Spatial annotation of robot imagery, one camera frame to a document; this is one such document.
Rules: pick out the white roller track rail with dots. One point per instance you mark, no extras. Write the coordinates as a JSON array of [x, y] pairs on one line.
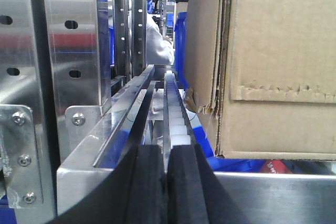
[[179, 128]]

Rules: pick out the person in white coat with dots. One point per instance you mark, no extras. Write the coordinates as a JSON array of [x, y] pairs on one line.
[[159, 49]]

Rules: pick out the blue plastic bin behind carton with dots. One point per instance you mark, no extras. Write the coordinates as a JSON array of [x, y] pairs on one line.
[[180, 35]]

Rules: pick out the blue plastic bin below shelf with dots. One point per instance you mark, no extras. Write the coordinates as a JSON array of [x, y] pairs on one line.
[[218, 164]]

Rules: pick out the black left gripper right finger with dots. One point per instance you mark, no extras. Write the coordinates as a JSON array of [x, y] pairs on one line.
[[195, 193]]

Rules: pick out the brown cardboard carton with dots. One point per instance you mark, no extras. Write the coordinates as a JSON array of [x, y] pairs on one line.
[[261, 74]]

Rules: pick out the stainless steel shelf frame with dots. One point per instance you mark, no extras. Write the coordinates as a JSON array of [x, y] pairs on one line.
[[73, 74]]

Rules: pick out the red package under shelf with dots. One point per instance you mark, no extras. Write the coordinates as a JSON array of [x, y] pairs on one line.
[[275, 167]]

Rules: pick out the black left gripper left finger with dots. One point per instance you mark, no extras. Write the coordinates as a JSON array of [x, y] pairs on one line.
[[132, 193]]

